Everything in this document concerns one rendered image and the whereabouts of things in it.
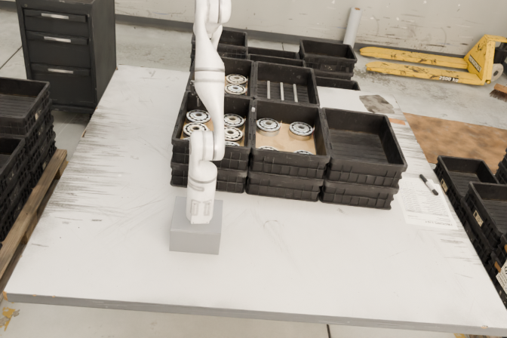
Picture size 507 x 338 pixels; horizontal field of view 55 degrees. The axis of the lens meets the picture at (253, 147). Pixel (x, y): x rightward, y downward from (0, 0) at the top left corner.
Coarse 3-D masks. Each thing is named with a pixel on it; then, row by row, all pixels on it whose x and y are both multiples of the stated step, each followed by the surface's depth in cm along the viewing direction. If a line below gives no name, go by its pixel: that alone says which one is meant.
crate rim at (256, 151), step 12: (312, 108) 215; (252, 132) 191; (324, 132) 198; (252, 144) 184; (324, 144) 191; (276, 156) 183; (288, 156) 183; (300, 156) 183; (312, 156) 182; (324, 156) 183
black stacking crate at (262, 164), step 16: (272, 112) 216; (288, 112) 216; (304, 112) 216; (320, 128) 204; (320, 144) 200; (256, 160) 185; (272, 160) 185; (288, 160) 185; (288, 176) 188; (304, 176) 189; (320, 176) 189
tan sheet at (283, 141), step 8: (288, 128) 216; (256, 136) 208; (264, 136) 209; (280, 136) 210; (288, 136) 211; (312, 136) 214; (256, 144) 202; (264, 144) 203; (272, 144) 204; (280, 144) 205; (288, 144) 206; (296, 144) 206; (304, 144) 207; (312, 144) 208; (312, 152) 203
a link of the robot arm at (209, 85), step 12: (204, 72) 146; (216, 72) 146; (204, 84) 146; (216, 84) 146; (204, 96) 147; (216, 96) 147; (216, 108) 147; (216, 120) 148; (216, 132) 149; (216, 144) 147; (216, 156) 149
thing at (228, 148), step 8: (184, 96) 208; (224, 96) 212; (232, 96) 214; (184, 104) 202; (176, 128) 189; (248, 128) 193; (248, 136) 188; (176, 144) 180; (184, 144) 180; (248, 144) 184; (240, 152) 182; (248, 152) 182
